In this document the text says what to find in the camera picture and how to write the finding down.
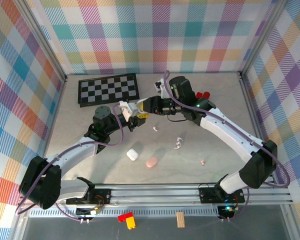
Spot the white rounded earbud charging case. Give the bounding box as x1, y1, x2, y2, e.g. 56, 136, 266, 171
126, 148, 140, 163

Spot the pink earbud charging case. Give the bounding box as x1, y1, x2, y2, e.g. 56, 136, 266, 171
145, 156, 159, 169

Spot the black and white chessboard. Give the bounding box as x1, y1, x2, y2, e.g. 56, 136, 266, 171
77, 72, 140, 109

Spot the large red toy brick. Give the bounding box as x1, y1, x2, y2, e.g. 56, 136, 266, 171
117, 211, 135, 223

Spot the yellow toy brick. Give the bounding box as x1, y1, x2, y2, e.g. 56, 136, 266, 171
126, 216, 137, 230

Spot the small wooden block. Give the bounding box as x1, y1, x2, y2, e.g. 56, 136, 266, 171
176, 212, 186, 228

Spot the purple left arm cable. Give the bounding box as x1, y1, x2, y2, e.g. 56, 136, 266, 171
15, 101, 126, 222

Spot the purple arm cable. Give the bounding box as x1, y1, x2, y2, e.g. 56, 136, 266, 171
15, 101, 126, 222
163, 70, 291, 222

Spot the aluminium side rail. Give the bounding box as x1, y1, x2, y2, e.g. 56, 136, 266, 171
37, 76, 69, 176
237, 71, 278, 185

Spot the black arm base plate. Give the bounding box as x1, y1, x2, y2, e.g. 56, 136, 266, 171
198, 184, 246, 204
65, 187, 113, 205

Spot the aluminium slotted base rail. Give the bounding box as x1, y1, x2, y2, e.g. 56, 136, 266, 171
64, 183, 295, 206

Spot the perforated grey cable duct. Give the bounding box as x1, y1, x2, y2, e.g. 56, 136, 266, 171
29, 208, 222, 219

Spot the aluminium frame post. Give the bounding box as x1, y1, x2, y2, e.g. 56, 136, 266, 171
16, 0, 68, 83
238, 0, 287, 80

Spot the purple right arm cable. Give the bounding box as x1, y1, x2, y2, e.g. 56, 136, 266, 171
163, 70, 291, 222

